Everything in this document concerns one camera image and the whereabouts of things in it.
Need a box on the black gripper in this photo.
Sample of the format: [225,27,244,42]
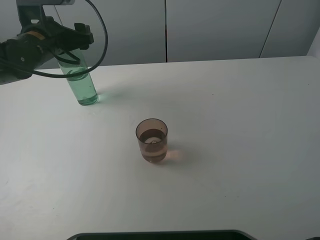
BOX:
[16,4,94,54]

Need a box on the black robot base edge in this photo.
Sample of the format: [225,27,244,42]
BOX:
[69,230,254,240]

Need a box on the pink transparent plastic cup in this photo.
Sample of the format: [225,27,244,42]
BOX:
[135,118,168,164]

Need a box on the green transparent water bottle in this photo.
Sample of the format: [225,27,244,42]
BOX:
[58,49,98,106]

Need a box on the black camera cable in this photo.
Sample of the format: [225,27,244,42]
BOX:
[0,0,109,79]

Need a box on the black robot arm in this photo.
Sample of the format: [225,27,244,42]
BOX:
[0,0,94,85]

